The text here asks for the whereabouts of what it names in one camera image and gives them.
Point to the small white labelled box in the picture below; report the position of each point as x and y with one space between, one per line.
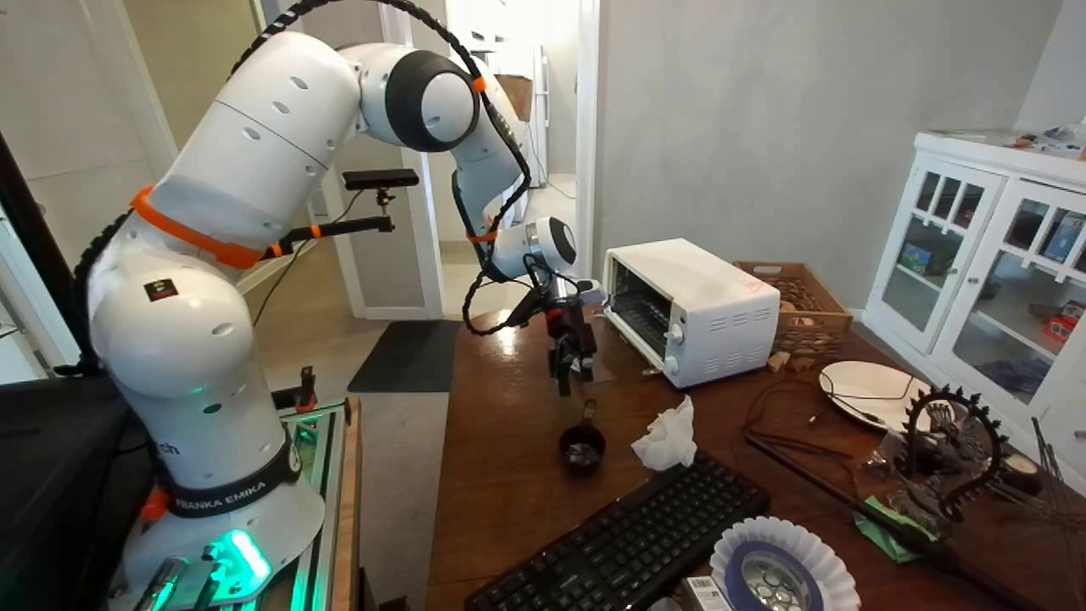
703 593

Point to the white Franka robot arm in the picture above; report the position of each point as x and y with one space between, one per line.
171 340

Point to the black tripod boom orange band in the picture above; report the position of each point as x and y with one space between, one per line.
341 224

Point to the green plastic tool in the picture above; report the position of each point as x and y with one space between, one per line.
893 531

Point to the white plate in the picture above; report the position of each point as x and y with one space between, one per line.
871 392

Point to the black floor mat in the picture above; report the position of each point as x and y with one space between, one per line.
408 358

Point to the black camera on tripod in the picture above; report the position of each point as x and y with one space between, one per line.
382 177

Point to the small black pot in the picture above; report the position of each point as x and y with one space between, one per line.
580 449

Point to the blue white fluted bowl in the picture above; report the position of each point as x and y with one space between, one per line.
783 563

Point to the dark wooden board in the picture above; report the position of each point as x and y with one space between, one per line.
810 436

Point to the crumpled white tissue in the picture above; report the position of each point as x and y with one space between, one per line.
665 440

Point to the brown wooden crate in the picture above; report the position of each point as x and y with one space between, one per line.
810 299

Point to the black computer keyboard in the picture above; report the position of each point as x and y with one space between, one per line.
634 543

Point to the white toaster oven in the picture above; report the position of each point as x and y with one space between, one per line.
714 294

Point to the black red clamp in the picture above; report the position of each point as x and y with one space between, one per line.
302 392

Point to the black equipment case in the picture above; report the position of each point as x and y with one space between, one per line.
54 512

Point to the small round wooden object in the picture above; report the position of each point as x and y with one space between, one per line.
1023 469

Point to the white glass-door cabinet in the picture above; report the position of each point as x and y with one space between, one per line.
994 294

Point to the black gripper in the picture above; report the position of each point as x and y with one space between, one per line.
574 328

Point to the brown box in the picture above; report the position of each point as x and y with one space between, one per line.
516 96

